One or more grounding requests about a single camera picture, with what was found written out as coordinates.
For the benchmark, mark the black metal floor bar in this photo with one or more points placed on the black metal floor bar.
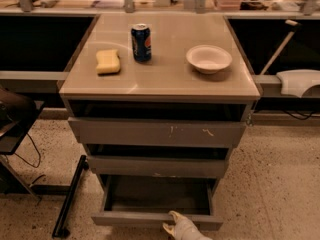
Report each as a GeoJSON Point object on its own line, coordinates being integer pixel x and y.
{"type": "Point", "coordinates": [60, 231]}

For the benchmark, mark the grey drawer cabinet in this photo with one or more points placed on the grey drawer cabinet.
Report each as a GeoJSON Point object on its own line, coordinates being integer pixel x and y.
{"type": "Point", "coordinates": [166, 87]}

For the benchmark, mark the grey top drawer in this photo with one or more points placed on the grey top drawer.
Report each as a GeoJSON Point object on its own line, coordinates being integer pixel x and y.
{"type": "Point", "coordinates": [223, 134]}

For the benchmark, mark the white curved device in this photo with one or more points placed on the white curved device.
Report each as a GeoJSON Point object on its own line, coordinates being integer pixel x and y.
{"type": "Point", "coordinates": [297, 82]}

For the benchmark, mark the grey drawer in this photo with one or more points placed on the grey drawer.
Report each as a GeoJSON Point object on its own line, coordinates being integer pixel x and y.
{"type": "Point", "coordinates": [223, 134]}
{"type": "Point", "coordinates": [157, 167]}
{"type": "Point", "coordinates": [142, 201]}

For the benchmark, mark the grey middle drawer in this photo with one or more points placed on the grey middle drawer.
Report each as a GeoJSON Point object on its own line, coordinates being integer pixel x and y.
{"type": "Point", "coordinates": [157, 167]}

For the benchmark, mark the white bowl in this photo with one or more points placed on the white bowl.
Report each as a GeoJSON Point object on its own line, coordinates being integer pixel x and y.
{"type": "Point", "coordinates": [208, 59]}

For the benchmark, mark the blue pepsi can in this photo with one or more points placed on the blue pepsi can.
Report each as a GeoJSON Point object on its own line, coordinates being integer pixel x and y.
{"type": "Point", "coordinates": [141, 42]}

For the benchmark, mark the white stick with handle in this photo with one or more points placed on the white stick with handle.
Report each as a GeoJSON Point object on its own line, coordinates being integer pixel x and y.
{"type": "Point", "coordinates": [294, 27]}

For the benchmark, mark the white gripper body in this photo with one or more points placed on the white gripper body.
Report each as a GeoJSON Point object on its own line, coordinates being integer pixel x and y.
{"type": "Point", "coordinates": [187, 229]}

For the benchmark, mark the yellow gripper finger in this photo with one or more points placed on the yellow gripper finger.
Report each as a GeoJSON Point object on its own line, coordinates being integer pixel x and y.
{"type": "Point", "coordinates": [169, 229]}
{"type": "Point", "coordinates": [176, 216]}

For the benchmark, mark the black chair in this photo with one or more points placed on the black chair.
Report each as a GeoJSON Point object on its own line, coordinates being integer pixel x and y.
{"type": "Point", "coordinates": [17, 114]}

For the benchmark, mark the yellow sponge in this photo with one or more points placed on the yellow sponge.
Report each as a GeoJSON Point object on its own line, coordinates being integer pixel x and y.
{"type": "Point", "coordinates": [108, 61]}

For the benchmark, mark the grey bottom drawer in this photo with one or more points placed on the grey bottom drawer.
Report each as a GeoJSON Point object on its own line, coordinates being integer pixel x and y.
{"type": "Point", "coordinates": [142, 201]}

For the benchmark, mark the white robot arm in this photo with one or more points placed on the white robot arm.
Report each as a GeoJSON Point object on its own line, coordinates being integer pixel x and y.
{"type": "Point", "coordinates": [183, 228]}

